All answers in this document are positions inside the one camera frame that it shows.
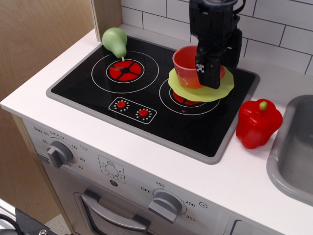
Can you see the green toy pear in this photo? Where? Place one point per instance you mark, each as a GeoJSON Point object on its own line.
{"type": "Point", "coordinates": [115, 40]}

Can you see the red stove button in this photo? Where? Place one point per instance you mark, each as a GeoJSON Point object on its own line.
{"type": "Point", "coordinates": [143, 113]}
{"type": "Point", "coordinates": [121, 104]}

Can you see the grey timer knob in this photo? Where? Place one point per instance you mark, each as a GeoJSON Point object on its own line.
{"type": "Point", "coordinates": [59, 154]}

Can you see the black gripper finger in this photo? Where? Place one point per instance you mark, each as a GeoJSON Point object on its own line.
{"type": "Point", "coordinates": [208, 69]}
{"type": "Point", "coordinates": [230, 58]}

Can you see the red right stove button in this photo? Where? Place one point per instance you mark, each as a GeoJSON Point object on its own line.
{"type": "Point", "coordinates": [143, 113]}

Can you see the black toy stove cooktop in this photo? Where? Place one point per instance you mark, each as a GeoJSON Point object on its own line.
{"type": "Point", "coordinates": [200, 130]}

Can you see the grey toy sink basin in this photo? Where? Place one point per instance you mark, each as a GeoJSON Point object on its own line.
{"type": "Point", "coordinates": [290, 163]}

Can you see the grey oven temperature knob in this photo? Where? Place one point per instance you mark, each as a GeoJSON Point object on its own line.
{"type": "Point", "coordinates": [166, 206]}

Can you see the black equipment base with screw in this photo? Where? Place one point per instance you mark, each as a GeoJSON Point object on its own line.
{"type": "Point", "coordinates": [31, 226]}

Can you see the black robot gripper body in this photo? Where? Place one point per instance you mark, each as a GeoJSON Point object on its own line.
{"type": "Point", "coordinates": [212, 22]}

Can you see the grey oven door handle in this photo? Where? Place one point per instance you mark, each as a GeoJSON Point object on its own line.
{"type": "Point", "coordinates": [137, 223]}

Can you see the red toy bell pepper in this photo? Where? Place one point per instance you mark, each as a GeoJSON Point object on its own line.
{"type": "Point", "coordinates": [258, 120]}

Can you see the red left stove button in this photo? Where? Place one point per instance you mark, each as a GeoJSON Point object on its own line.
{"type": "Point", "coordinates": [121, 104]}

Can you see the green plastic toy plate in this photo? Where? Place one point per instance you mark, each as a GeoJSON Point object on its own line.
{"type": "Point", "coordinates": [203, 94]}

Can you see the red plastic toy cup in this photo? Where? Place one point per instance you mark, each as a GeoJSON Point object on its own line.
{"type": "Point", "coordinates": [184, 60]}

